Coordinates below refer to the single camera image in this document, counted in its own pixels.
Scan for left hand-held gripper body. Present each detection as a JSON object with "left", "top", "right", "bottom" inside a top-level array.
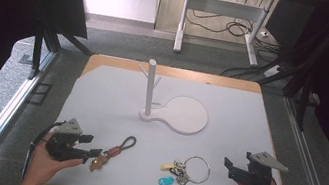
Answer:
[{"left": 43, "top": 114, "right": 97, "bottom": 167}]

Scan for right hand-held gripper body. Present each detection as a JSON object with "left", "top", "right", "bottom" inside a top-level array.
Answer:
[{"left": 237, "top": 147, "right": 292, "bottom": 185}]

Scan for brown leather strap keychain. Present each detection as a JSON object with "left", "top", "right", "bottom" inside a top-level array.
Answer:
[{"left": 87, "top": 129, "right": 139, "bottom": 179}]

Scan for metal key ring with tags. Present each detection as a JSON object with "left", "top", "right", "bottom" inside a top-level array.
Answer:
[{"left": 156, "top": 149, "right": 213, "bottom": 185}]

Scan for white key stand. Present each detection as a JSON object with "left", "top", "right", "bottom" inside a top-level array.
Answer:
[{"left": 128, "top": 56, "right": 218, "bottom": 140}]

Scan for person's left hand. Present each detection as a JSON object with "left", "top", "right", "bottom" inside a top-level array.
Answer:
[{"left": 22, "top": 130, "right": 89, "bottom": 185}]

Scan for white table mat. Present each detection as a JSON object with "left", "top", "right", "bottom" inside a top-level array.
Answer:
[{"left": 44, "top": 58, "right": 310, "bottom": 185}]

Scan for wooden table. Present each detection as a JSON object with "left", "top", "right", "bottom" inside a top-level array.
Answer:
[{"left": 41, "top": 47, "right": 314, "bottom": 185}]

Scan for black metal stand legs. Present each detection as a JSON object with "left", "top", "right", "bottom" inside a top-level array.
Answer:
[
  {"left": 26, "top": 21, "right": 97, "bottom": 90},
  {"left": 213, "top": 46, "right": 318, "bottom": 132}
]

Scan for white power strip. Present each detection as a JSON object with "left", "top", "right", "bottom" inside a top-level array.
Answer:
[{"left": 262, "top": 63, "right": 283, "bottom": 80}]

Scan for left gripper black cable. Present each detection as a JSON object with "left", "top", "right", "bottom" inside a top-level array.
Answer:
[{"left": 20, "top": 115, "right": 66, "bottom": 185}]

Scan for black floor cables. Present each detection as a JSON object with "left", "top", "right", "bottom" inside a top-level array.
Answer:
[{"left": 181, "top": 0, "right": 291, "bottom": 57}]

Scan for white desk frame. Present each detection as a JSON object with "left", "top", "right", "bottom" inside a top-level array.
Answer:
[{"left": 172, "top": 0, "right": 276, "bottom": 69}]

